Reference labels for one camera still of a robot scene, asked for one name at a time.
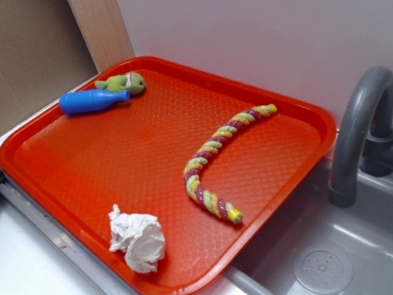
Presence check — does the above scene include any green plush turtle toy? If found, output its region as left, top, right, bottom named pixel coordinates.
left=95, top=72, right=147, bottom=95

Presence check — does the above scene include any crumpled white paper tissue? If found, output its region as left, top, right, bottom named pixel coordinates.
left=109, top=204, right=166, bottom=274

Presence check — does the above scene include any blue plastic toy bottle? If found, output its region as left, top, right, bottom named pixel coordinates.
left=59, top=89, right=131, bottom=115

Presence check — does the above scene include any red plastic tray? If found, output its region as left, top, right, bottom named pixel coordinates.
left=1, top=57, right=336, bottom=294

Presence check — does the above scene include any wooden board panel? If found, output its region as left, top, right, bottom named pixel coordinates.
left=68, top=0, right=135, bottom=73

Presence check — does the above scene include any gray toy sink basin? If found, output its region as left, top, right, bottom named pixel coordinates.
left=224, top=160, right=392, bottom=294

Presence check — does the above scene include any gray toy faucet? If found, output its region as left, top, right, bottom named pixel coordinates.
left=329, top=66, right=392, bottom=208

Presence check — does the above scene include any multicolored twisted rope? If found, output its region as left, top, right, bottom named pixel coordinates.
left=183, top=103, right=278, bottom=224

